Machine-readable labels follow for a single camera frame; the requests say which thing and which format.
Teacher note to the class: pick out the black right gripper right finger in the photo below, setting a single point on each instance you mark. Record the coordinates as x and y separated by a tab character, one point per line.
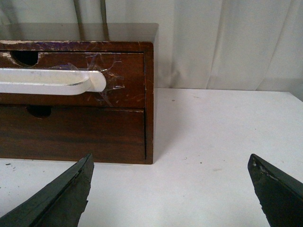
279	194

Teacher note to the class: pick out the wooden drawer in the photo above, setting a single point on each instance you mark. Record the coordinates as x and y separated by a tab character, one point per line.
70	133
124	73

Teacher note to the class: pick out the white drawer handle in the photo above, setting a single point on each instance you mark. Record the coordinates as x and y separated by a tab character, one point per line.
51	82

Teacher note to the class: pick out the white backdrop curtain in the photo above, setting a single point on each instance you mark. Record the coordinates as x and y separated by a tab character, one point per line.
204	44

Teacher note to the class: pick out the dark wooden drawer cabinet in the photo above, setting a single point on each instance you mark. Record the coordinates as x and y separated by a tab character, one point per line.
20	43

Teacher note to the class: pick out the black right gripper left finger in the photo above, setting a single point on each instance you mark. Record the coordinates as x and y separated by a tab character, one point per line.
60	203

